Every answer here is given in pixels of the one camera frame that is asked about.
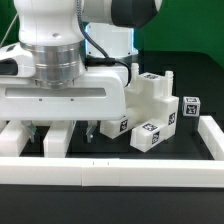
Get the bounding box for white fence wall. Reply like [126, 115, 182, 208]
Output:
[198, 116, 224, 161]
[0, 157, 224, 188]

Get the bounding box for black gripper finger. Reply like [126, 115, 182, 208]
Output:
[21, 121, 37, 142]
[86, 120, 98, 143]

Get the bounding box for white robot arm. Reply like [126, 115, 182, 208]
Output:
[0, 0, 163, 123]

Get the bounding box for white fence right wall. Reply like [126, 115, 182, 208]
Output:
[198, 116, 224, 161]

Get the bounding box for white fence front wall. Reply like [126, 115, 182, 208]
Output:
[0, 157, 224, 188]

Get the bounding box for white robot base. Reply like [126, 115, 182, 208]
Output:
[85, 23, 138, 63]

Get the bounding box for white chair backrest frame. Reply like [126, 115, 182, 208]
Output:
[0, 121, 75, 158]

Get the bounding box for black cable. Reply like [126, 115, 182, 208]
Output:
[75, 0, 133, 79]

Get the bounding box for white chair seat plate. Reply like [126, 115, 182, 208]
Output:
[125, 63, 179, 139]

